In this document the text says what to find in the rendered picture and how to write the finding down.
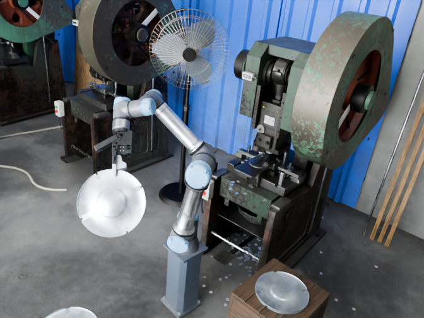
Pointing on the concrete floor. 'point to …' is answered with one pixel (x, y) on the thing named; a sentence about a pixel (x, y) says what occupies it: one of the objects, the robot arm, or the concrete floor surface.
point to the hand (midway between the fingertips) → (113, 173)
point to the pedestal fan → (166, 46)
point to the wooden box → (237, 306)
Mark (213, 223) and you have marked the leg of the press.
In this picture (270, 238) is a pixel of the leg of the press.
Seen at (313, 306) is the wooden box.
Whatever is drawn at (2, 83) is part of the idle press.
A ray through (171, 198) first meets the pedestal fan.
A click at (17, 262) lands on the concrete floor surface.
